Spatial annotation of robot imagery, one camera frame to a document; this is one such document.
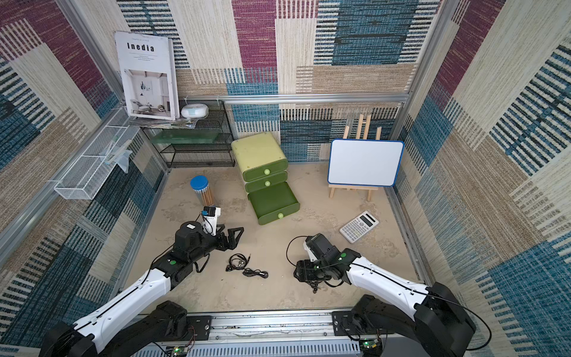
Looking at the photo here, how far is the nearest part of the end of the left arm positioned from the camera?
728 millimetres

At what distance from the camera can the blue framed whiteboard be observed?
3.09 feet

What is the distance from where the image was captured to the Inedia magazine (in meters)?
0.76

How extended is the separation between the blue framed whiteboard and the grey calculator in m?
0.15

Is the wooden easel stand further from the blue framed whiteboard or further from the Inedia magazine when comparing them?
the Inedia magazine

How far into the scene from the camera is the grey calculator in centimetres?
96

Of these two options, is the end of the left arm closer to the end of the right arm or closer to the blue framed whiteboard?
the end of the right arm

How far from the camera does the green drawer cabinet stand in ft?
3.07

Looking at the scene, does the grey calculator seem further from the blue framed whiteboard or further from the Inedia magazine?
the Inedia magazine

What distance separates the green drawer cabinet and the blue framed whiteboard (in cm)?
21

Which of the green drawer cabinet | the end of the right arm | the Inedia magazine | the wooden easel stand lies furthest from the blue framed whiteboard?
the Inedia magazine

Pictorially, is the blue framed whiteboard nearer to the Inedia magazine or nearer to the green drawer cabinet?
the green drawer cabinet

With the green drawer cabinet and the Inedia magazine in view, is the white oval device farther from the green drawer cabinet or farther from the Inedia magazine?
the green drawer cabinet

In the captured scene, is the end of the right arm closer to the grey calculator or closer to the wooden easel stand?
the grey calculator

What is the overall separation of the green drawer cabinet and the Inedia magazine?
299mm
